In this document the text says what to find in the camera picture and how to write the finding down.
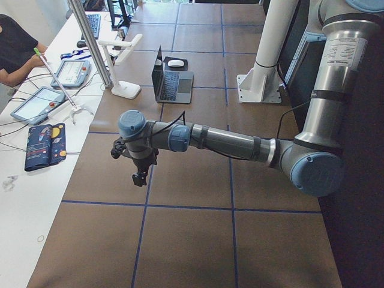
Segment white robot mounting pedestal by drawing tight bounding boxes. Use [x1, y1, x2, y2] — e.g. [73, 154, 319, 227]
[237, 0, 298, 103]

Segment black monitor stand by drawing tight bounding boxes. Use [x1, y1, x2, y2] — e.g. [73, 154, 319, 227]
[107, 0, 131, 31]

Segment blue lanyard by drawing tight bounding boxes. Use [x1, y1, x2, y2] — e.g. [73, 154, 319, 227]
[60, 49, 92, 60]

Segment black computer mouse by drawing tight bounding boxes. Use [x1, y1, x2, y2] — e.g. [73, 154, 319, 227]
[76, 40, 87, 48]

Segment aluminium frame post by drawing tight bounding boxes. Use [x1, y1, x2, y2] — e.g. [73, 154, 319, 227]
[68, 0, 112, 88]

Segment black computer keyboard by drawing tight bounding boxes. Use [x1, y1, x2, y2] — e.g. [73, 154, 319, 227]
[86, 14, 101, 40]

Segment white reacher grabber stick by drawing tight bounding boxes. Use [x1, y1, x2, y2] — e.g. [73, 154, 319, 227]
[34, 47, 94, 125]

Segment person in black shirt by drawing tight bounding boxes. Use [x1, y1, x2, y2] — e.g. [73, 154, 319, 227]
[1, 14, 47, 87]

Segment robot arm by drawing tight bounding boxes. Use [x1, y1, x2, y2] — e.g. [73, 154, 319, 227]
[111, 1, 383, 197]

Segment far teach pendant tablet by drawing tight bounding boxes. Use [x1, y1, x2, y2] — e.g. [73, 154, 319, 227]
[55, 59, 91, 89]

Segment crumpled clear plastic wrap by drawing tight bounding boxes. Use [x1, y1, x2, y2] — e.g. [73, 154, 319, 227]
[2, 175, 18, 191]

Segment white wireless mouse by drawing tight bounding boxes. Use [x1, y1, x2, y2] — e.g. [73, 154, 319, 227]
[167, 59, 185, 68]

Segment near teach pendant tablet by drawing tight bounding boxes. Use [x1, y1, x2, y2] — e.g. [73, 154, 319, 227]
[10, 86, 65, 125]

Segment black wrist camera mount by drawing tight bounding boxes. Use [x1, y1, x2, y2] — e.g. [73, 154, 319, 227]
[110, 137, 127, 159]

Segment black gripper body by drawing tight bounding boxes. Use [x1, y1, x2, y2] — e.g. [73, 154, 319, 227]
[133, 148, 158, 177]

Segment dark blue space-print pouch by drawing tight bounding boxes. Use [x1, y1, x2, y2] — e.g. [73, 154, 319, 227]
[24, 123, 67, 172]

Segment teach pendant tablet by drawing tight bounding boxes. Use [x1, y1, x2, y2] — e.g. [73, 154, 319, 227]
[10, 86, 65, 125]
[55, 59, 91, 89]

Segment grey laptop computer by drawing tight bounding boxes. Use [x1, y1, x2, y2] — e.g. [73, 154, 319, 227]
[151, 47, 194, 104]

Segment black braided camera cable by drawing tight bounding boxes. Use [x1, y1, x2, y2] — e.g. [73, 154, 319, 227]
[119, 110, 311, 160]

